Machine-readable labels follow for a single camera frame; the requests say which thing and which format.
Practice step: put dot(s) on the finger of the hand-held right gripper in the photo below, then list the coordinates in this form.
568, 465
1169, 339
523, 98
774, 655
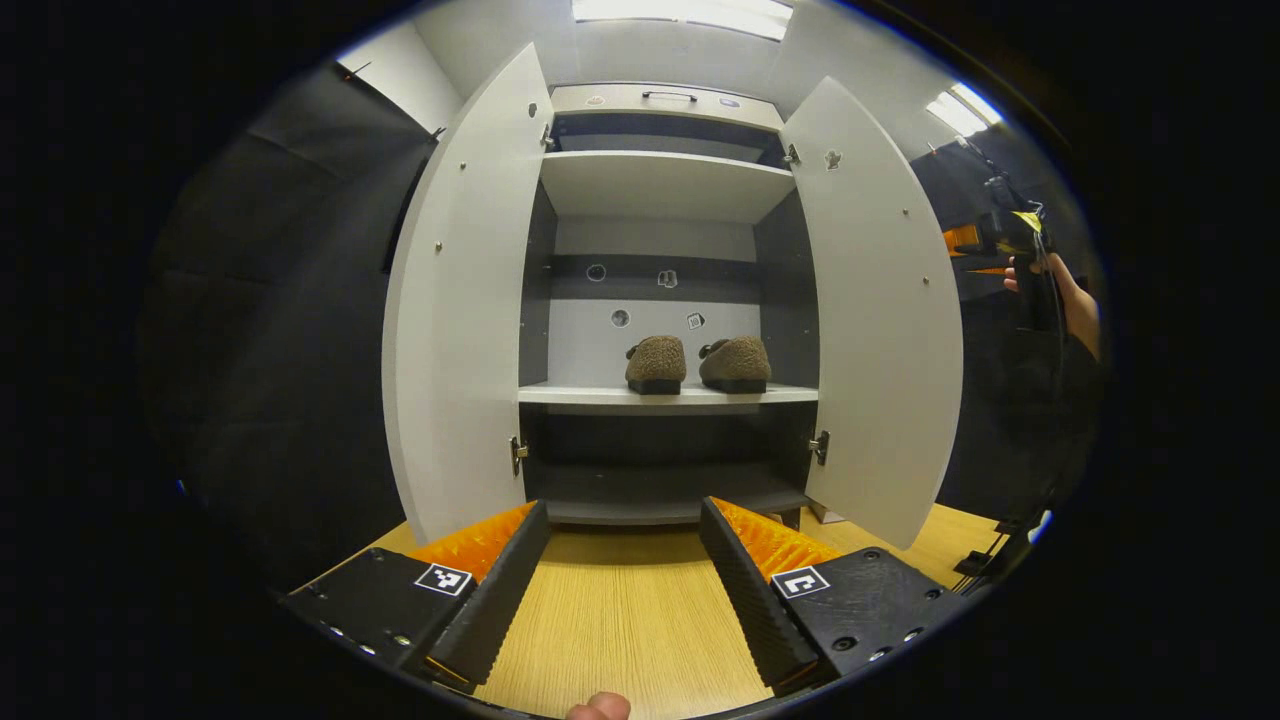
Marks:
990, 270
965, 238

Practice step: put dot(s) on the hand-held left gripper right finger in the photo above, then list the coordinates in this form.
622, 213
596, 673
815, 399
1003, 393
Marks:
755, 610

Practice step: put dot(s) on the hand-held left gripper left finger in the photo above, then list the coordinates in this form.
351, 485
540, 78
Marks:
500, 610

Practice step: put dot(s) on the white shoe cabinet door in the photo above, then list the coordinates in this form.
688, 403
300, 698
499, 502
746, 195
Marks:
460, 330
880, 330

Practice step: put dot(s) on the brown fluffy shoe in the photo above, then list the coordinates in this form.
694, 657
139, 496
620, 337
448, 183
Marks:
655, 358
740, 360

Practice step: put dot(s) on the white grey shoe cabinet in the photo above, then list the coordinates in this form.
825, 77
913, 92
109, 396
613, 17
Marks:
650, 185

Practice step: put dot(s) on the white cabinet drawer front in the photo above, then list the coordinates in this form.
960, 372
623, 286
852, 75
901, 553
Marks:
620, 105

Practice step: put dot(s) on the small ceiling light panel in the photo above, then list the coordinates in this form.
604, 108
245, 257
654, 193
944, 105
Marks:
960, 112

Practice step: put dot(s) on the long ceiling light panel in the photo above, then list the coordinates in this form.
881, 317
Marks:
680, 12

